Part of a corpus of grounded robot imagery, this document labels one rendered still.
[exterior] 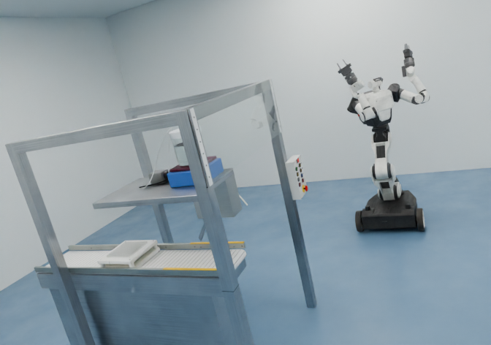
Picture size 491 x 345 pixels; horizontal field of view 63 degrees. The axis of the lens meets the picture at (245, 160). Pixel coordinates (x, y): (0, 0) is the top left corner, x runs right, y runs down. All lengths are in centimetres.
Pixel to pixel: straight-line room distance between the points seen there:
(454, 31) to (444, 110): 87
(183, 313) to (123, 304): 40
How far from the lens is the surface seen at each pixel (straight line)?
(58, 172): 567
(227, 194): 201
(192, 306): 224
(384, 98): 383
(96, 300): 268
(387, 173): 373
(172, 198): 183
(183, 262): 223
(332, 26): 522
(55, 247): 256
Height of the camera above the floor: 174
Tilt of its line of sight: 13 degrees down
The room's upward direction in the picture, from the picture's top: 13 degrees counter-clockwise
